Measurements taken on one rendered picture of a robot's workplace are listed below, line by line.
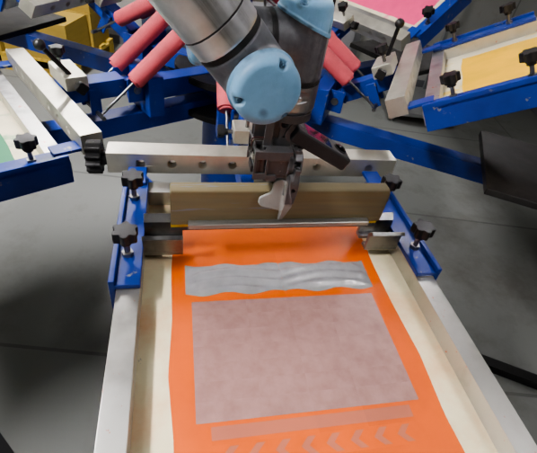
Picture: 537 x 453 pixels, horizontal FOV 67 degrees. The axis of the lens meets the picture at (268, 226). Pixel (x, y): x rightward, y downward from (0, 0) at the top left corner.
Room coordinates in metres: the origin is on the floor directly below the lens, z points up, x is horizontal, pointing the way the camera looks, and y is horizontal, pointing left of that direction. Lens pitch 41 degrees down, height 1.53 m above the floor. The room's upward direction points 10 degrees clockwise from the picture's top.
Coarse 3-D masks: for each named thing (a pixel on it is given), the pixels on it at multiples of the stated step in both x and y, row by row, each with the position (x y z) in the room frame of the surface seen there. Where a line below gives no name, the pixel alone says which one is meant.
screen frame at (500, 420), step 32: (160, 192) 0.68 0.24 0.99; (416, 288) 0.55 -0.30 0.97; (128, 320) 0.36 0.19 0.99; (448, 320) 0.47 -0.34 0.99; (128, 352) 0.31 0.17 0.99; (448, 352) 0.42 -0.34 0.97; (128, 384) 0.26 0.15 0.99; (480, 384) 0.36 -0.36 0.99; (128, 416) 0.22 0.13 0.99; (480, 416) 0.32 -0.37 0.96; (512, 416) 0.31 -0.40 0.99; (96, 448) 0.18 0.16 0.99; (128, 448) 0.19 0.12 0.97; (512, 448) 0.27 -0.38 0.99
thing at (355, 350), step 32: (288, 256) 0.59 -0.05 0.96; (320, 256) 0.61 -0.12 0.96; (352, 256) 0.63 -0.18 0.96; (320, 320) 0.45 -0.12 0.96; (352, 320) 0.46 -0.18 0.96; (384, 320) 0.48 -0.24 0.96; (320, 352) 0.38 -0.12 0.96; (352, 352) 0.40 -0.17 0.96; (384, 352) 0.41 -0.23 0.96; (416, 352) 0.42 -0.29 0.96; (320, 384) 0.33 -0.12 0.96; (352, 384) 0.34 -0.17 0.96; (384, 384) 0.35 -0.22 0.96; (416, 384) 0.36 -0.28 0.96; (416, 416) 0.31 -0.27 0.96; (384, 448) 0.25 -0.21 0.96; (416, 448) 0.26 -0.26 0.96; (448, 448) 0.27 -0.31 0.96
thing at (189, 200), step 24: (192, 192) 0.54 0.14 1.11; (216, 192) 0.55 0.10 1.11; (240, 192) 0.56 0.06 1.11; (264, 192) 0.58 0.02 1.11; (312, 192) 0.60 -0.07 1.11; (336, 192) 0.62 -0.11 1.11; (360, 192) 0.63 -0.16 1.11; (384, 192) 0.65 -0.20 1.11; (192, 216) 0.54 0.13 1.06; (216, 216) 0.55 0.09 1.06; (240, 216) 0.57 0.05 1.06; (264, 216) 0.58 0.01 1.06; (288, 216) 0.59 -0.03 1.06; (312, 216) 0.61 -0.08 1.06; (336, 216) 0.62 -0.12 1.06; (360, 216) 0.64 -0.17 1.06
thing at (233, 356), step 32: (192, 256) 0.55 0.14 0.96; (224, 256) 0.56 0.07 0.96; (256, 256) 0.58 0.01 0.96; (192, 320) 0.40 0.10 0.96; (224, 320) 0.41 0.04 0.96; (256, 320) 0.43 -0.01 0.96; (288, 320) 0.44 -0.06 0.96; (192, 352) 0.34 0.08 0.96; (224, 352) 0.35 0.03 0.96; (256, 352) 0.36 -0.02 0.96; (288, 352) 0.37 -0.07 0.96; (192, 384) 0.29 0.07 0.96; (224, 384) 0.30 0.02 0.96; (256, 384) 0.31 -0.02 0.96; (288, 384) 0.32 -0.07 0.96; (192, 416) 0.25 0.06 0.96; (224, 416) 0.26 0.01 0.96; (256, 416) 0.26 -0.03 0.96; (192, 448) 0.21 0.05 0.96
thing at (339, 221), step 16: (192, 224) 0.53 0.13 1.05; (208, 224) 0.54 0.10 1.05; (224, 224) 0.55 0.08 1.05; (240, 224) 0.55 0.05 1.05; (256, 224) 0.56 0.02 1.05; (272, 224) 0.57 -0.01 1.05; (288, 224) 0.58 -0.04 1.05; (304, 224) 0.59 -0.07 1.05; (320, 224) 0.60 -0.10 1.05; (336, 224) 0.61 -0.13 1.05; (352, 224) 0.62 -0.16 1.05
